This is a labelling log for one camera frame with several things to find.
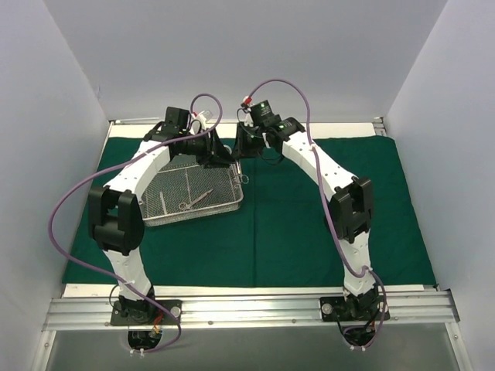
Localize metal mesh instrument tray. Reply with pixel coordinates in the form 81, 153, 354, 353
140, 155, 244, 227

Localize steel forceps long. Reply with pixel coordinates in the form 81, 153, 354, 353
178, 189, 213, 211

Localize steel scalpel handle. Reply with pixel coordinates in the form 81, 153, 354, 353
159, 191, 167, 215

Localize green surgical cloth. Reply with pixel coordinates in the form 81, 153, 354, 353
61, 135, 438, 288

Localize steel surgical scissors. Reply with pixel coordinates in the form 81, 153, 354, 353
235, 161, 250, 185

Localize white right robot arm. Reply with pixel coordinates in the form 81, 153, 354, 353
232, 97, 379, 319

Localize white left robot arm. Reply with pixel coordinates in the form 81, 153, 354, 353
88, 107, 234, 324

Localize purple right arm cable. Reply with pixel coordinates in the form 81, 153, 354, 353
247, 79, 387, 347

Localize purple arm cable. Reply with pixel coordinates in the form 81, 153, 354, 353
48, 92, 224, 353
247, 79, 387, 347

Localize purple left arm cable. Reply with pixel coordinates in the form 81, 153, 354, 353
48, 92, 224, 353

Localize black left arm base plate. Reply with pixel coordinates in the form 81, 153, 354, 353
110, 299, 183, 326

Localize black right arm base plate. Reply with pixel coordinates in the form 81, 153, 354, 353
319, 294, 383, 322

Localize aluminium front rail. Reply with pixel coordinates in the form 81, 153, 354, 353
43, 290, 460, 331

